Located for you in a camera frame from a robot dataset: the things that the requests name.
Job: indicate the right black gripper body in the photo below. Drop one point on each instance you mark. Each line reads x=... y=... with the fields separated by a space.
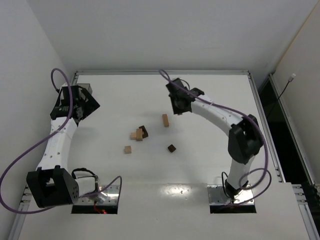
x=180 y=107

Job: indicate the dark wood arch block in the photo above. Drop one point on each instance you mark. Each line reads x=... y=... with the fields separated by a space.
x=145 y=133

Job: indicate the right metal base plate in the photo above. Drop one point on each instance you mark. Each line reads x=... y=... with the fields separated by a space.
x=217 y=197

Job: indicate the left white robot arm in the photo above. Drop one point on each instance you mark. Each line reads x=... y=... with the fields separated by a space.
x=51 y=184

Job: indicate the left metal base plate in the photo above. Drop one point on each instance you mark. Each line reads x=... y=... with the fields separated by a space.
x=108 y=197

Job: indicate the small light wood cube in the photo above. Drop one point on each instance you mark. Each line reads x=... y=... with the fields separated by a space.
x=133 y=135
x=127 y=149

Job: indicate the grey plastic block box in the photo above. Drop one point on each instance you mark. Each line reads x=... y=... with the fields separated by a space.
x=86 y=86

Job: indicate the small dark wood block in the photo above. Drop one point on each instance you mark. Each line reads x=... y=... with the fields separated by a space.
x=171 y=148

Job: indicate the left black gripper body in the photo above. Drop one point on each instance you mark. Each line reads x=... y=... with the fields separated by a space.
x=88 y=105

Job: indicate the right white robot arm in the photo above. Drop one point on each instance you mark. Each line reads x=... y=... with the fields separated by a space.
x=244 y=141

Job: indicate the metal base plate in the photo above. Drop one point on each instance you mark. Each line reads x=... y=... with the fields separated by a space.
x=217 y=197
x=108 y=197

